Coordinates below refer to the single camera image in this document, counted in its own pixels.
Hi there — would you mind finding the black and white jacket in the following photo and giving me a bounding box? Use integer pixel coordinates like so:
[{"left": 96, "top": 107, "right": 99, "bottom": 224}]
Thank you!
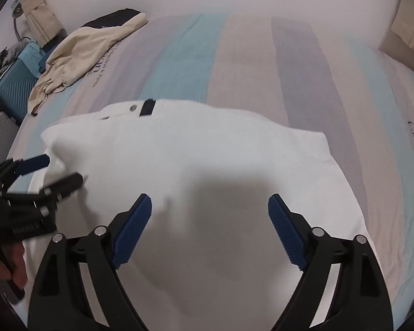
[{"left": 30, "top": 99, "right": 367, "bottom": 330}]

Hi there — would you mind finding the silver hard suitcase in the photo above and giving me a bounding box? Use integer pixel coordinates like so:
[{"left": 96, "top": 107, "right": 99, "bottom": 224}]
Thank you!
[{"left": 0, "top": 112, "right": 18, "bottom": 163}]

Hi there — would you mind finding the black garment under beige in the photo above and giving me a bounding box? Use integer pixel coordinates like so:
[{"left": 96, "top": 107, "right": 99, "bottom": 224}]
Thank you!
[{"left": 84, "top": 8, "right": 140, "bottom": 28}]

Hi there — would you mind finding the teal hard suitcase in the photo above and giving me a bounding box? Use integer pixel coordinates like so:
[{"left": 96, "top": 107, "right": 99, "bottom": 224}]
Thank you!
[{"left": 0, "top": 40, "right": 45, "bottom": 126}]

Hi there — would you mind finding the blue folded cloth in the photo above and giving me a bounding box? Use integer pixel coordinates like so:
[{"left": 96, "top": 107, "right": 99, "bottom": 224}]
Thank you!
[{"left": 39, "top": 49, "right": 54, "bottom": 75}]

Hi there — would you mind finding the striped bed sheet mattress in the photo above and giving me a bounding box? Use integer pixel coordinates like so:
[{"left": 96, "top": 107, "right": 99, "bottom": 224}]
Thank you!
[{"left": 10, "top": 14, "right": 414, "bottom": 327}]

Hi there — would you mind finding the clutter pile on suitcase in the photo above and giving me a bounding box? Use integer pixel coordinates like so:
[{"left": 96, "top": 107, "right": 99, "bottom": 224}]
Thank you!
[{"left": 0, "top": 39, "right": 29, "bottom": 73}]

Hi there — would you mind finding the person's left hand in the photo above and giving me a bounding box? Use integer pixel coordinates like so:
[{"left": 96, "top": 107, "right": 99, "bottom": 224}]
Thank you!
[{"left": 0, "top": 241, "right": 27, "bottom": 290}]

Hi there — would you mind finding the left beige curtain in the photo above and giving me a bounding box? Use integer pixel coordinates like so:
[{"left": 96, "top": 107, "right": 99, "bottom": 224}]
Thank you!
[{"left": 18, "top": 0, "right": 65, "bottom": 51}]

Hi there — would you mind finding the blue desk lamp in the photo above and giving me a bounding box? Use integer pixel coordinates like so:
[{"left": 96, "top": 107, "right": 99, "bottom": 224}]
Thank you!
[{"left": 11, "top": 0, "right": 24, "bottom": 42}]

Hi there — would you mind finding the beige garment on bed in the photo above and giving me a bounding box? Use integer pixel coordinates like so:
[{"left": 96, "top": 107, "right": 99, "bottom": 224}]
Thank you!
[{"left": 27, "top": 13, "right": 148, "bottom": 116}]

